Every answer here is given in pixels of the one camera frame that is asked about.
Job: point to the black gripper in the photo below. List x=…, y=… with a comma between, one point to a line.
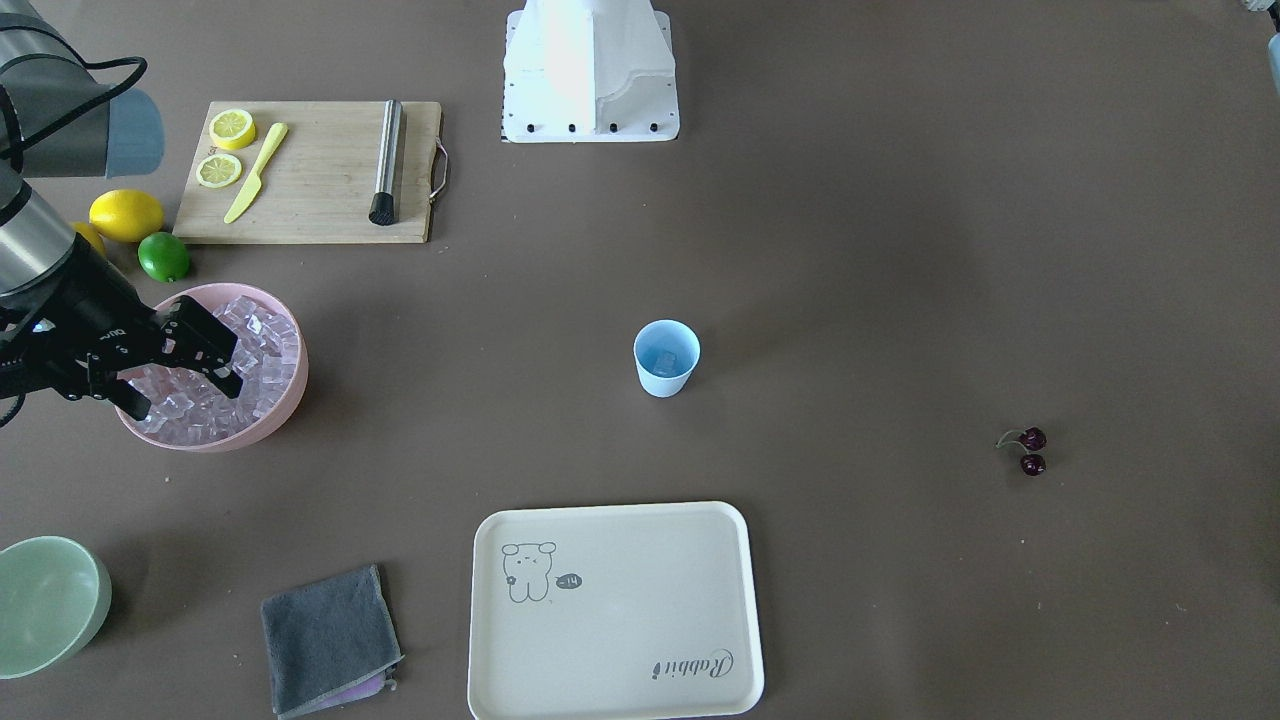
x=97, y=312

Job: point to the ice cube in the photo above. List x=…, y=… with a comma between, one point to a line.
x=666, y=364

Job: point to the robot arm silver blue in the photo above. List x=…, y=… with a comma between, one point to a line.
x=58, y=121

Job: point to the blue plastic cup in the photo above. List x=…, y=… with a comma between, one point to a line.
x=665, y=334

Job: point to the pink bowl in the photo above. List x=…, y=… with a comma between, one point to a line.
x=270, y=357

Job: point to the green lime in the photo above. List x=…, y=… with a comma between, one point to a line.
x=164, y=257

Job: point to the yellow lemon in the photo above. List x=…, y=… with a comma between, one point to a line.
x=91, y=236
x=126, y=215

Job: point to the yellow plastic knife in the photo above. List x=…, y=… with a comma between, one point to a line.
x=252, y=185

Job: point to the lemon slice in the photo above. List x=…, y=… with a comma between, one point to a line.
x=232, y=129
x=218, y=171

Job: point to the wooden cutting board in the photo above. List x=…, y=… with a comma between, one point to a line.
x=318, y=187

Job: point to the green bowl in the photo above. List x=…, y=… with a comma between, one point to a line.
x=55, y=595

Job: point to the steel muddler black tip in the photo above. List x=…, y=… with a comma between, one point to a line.
x=383, y=201

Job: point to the grey folded cloth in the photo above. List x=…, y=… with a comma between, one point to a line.
x=329, y=643

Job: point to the cream rabbit serving tray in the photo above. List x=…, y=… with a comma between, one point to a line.
x=644, y=611

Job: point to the dark cherry pair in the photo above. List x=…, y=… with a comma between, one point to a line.
x=1031, y=442

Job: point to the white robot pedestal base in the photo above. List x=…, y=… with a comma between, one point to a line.
x=589, y=72

